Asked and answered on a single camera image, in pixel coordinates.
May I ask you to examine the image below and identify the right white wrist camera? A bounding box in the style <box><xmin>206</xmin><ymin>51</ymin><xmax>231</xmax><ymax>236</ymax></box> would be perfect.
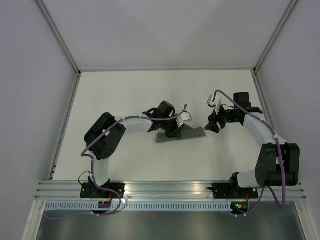
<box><xmin>206</xmin><ymin>94</ymin><xmax>222</xmax><ymax>115</ymax></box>

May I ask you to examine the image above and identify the right aluminium frame post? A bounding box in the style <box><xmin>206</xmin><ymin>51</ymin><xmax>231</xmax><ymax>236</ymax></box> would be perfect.
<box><xmin>251</xmin><ymin>0</ymin><xmax>300</xmax><ymax>75</ymax></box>

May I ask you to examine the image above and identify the aluminium front rail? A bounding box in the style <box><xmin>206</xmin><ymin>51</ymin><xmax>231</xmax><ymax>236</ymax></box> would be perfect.
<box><xmin>34</xmin><ymin>180</ymin><xmax>307</xmax><ymax>201</ymax></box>

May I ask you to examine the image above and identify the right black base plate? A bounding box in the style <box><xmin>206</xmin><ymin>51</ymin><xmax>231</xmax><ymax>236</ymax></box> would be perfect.
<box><xmin>206</xmin><ymin>183</ymin><xmax>259</xmax><ymax>200</ymax></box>

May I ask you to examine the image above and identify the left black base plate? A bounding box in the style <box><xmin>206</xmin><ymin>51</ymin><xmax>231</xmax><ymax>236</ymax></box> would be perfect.
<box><xmin>80</xmin><ymin>182</ymin><xmax>125</xmax><ymax>199</ymax></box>

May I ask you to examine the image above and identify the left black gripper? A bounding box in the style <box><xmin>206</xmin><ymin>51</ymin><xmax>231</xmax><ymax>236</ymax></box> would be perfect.
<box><xmin>160</xmin><ymin>115</ymin><xmax>184</xmax><ymax>140</ymax></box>

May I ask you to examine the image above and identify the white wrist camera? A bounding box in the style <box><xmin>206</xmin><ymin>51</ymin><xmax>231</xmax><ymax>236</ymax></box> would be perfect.
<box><xmin>176</xmin><ymin>111</ymin><xmax>192</xmax><ymax>127</ymax></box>
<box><xmin>206</xmin><ymin>94</ymin><xmax>222</xmax><ymax>115</ymax></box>

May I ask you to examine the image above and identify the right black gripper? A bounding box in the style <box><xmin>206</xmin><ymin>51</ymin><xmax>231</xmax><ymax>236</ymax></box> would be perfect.
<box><xmin>204</xmin><ymin>102</ymin><xmax>238</xmax><ymax>134</ymax></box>

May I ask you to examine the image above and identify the white slotted cable duct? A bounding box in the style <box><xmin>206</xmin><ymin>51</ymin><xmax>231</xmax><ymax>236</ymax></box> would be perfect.
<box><xmin>45</xmin><ymin>200</ymin><xmax>232</xmax><ymax>212</ymax></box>

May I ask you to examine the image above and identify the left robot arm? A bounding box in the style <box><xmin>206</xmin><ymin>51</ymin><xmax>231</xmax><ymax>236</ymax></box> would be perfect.
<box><xmin>81</xmin><ymin>101</ymin><xmax>189</xmax><ymax>198</ymax></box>

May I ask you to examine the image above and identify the grey cloth napkin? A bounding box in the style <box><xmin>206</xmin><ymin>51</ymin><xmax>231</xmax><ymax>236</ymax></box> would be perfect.
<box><xmin>155</xmin><ymin>125</ymin><xmax>206</xmax><ymax>144</ymax></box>

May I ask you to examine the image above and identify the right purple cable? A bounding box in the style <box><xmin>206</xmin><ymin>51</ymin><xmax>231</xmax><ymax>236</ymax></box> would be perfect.
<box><xmin>212</xmin><ymin>89</ymin><xmax>287</xmax><ymax>219</ymax></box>

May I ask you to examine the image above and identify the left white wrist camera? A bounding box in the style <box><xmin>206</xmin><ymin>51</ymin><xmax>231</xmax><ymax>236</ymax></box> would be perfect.
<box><xmin>176</xmin><ymin>111</ymin><xmax>192</xmax><ymax>127</ymax></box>

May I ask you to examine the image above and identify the aluminium frame post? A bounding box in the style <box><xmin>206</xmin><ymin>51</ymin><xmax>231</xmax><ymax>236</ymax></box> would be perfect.
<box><xmin>33</xmin><ymin>0</ymin><xmax>81</xmax><ymax>76</ymax></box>
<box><xmin>251</xmin><ymin>0</ymin><xmax>300</xmax><ymax>75</ymax></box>

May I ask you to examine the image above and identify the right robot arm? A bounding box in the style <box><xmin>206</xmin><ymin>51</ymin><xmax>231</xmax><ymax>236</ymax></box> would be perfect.
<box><xmin>205</xmin><ymin>92</ymin><xmax>300</xmax><ymax>198</ymax></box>

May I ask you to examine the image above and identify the left aluminium frame post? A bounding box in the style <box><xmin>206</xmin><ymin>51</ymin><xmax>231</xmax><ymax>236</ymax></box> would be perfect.
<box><xmin>33</xmin><ymin>0</ymin><xmax>81</xmax><ymax>76</ymax></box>

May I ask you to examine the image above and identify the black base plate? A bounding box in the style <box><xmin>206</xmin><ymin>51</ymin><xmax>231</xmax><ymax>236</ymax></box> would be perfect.
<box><xmin>206</xmin><ymin>183</ymin><xmax>259</xmax><ymax>200</ymax></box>
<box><xmin>80</xmin><ymin>182</ymin><xmax>125</xmax><ymax>199</ymax></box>

